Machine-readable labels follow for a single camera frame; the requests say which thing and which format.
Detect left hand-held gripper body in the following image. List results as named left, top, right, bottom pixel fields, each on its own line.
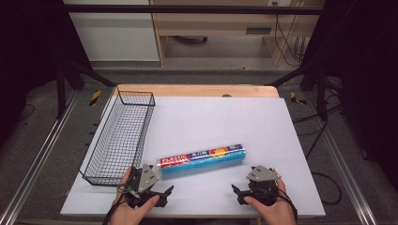
left=126, top=164, right=164, bottom=209

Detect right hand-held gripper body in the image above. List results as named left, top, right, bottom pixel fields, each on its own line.
left=245, top=165, right=282, bottom=207

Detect person's left hand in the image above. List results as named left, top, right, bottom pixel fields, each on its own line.
left=107, top=168, right=161, bottom=225

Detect person's right hand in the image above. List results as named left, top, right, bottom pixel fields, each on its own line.
left=243, top=178, right=298, bottom=225

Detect blue plastic wrap roll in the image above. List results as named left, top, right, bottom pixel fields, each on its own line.
left=157, top=143, right=247, bottom=178

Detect white table mat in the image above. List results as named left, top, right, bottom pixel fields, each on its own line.
left=59, top=95, right=327, bottom=219

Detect yellow black tape strip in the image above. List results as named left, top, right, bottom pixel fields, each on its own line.
left=289, top=91, right=308, bottom=106
left=89, top=90, right=102, bottom=107

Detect black metal stand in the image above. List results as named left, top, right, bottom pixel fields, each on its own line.
left=55, top=59, right=117, bottom=120
left=269, top=61, right=329, bottom=122

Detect black curtain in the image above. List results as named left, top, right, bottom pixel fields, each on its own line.
left=0, top=0, right=94, bottom=148
left=300, top=0, right=398, bottom=191

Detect white cabinet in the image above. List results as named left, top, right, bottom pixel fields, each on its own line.
left=63, top=0, right=161, bottom=63

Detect light wooden desk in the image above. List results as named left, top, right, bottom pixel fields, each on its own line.
left=149, top=0, right=327, bottom=68

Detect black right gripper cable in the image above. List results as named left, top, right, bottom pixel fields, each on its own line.
left=274, top=187, right=299, bottom=223

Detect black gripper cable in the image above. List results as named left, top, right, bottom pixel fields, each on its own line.
left=102, top=183, right=141, bottom=225
left=274, top=187, right=299, bottom=223

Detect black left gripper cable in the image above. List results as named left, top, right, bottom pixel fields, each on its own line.
left=102, top=183, right=141, bottom=225

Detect black wire basket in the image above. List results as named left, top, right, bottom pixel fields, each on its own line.
left=78, top=90, right=157, bottom=188

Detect black looped floor cable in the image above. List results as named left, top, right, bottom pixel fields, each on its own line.
left=311, top=171, right=344, bottom=206

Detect aluminium floor rail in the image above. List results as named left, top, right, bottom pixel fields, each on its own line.
left=0, top=89, right=80, bottom=225
left=304, top=91, right=379, bottom=225

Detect black hanging cables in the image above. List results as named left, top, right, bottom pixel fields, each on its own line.
left=273, top=2, right=307, bottom=68

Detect black horizontal frame bar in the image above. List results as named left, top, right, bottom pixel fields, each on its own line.
left=64, top=4, right=324, bottom=16

